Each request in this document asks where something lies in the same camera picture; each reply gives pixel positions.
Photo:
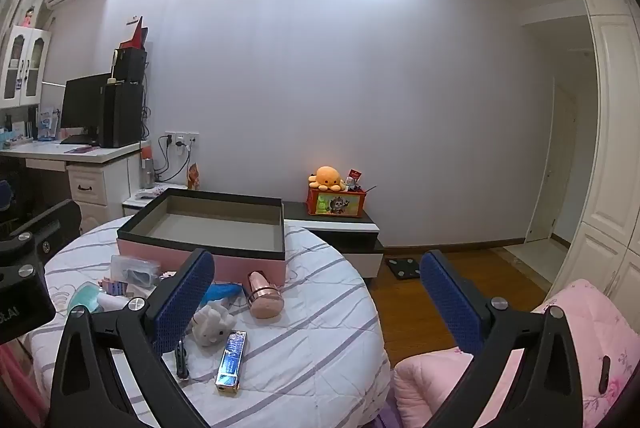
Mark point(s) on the white door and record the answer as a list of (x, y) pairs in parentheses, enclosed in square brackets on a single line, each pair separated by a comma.
[(550, 168)]

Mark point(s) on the red paper folder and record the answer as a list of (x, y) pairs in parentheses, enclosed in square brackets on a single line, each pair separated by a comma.
[(132, 35)]

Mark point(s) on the red printed storage crate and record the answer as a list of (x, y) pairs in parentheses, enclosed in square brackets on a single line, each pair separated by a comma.
[(335, 204)]

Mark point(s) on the black computer monitor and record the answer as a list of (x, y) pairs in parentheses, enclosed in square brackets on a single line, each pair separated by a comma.
[(82, 105)]

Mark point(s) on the cream wardrobe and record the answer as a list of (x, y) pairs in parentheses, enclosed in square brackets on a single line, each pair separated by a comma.
[(615, 108)]

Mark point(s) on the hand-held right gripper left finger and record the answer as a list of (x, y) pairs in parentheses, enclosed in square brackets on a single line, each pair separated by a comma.
[(180, 303)]

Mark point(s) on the blue white box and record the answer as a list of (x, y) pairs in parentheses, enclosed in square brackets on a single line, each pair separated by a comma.
[(48, 123)]

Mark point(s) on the black keyboard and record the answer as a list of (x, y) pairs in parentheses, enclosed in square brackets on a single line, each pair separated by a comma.
[(77, 140)]

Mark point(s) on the black bathroom scale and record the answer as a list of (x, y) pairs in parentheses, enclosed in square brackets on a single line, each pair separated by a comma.
[(404, 268)]

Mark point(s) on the white toy figure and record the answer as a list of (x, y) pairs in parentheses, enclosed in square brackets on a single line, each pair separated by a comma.
[(212, 325)]

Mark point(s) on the orange octopus plush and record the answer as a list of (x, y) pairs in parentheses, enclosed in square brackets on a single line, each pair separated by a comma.
[(327, 178)]

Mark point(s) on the rose gold metal cup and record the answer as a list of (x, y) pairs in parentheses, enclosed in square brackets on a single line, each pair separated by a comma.
[(264, 295)]

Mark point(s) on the white nightstand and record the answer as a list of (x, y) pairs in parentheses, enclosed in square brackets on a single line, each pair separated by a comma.
[(132, 207)]

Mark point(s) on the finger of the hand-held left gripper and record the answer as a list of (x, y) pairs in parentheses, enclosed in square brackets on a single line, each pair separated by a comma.
[(57, 223)]

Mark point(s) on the cream desk gadget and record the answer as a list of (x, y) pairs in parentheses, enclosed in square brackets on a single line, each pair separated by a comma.
[(115, 65)]

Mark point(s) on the black computer tower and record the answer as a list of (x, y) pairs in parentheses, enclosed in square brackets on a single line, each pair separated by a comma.
[(122, 115)]

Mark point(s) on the pink box with black rim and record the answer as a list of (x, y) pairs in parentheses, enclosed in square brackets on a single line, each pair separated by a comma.
[(240, 265)]

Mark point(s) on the steel thermos with red lid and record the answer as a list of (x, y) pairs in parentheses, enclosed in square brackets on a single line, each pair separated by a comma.
[(147, 170)]

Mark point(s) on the teal rounded case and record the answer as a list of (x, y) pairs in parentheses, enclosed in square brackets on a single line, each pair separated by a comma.
[(85, 298)]

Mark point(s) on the white glass door cabinet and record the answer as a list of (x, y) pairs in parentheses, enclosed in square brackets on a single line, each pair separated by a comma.
[(22, 68)]

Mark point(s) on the pink floral quilt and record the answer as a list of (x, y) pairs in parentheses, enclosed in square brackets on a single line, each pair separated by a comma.
[(590, 358)]

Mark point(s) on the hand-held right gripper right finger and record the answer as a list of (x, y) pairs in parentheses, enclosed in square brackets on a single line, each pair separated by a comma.
[(450, 303)]

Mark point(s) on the small pink doll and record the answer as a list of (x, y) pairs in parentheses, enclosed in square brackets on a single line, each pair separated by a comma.
[(29, 18)]

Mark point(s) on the black speaker box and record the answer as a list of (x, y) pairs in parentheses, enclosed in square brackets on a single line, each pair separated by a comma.
[(132, 65)]

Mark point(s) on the blue highlighter pen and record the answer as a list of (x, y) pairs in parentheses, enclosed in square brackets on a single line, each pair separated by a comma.
[(222, 292)]

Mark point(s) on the orange snack bag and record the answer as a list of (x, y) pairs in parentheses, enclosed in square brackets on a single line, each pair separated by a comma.
[(193, 178)]

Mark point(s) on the black hair clip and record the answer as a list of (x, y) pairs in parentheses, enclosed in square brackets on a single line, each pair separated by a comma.
[(181, 363)]

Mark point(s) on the pink cushioned bed frame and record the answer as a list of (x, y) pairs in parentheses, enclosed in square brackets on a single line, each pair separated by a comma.
[(15, 383)]

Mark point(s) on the white desk with drawers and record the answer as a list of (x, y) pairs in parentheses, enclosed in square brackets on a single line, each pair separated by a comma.
[(90, 183)]

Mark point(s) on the black white low cabinet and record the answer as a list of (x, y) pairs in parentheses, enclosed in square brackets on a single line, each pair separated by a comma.
[(345, 238)]

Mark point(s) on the pink notebook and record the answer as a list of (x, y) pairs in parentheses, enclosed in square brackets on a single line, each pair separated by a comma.
[(80, 149)]

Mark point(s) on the white wall socket strip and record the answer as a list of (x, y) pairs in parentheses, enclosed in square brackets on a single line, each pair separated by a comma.
[(181, 139)]

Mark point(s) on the pink snack packet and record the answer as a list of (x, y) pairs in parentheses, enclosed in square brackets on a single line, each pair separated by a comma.
[(149, 194)]

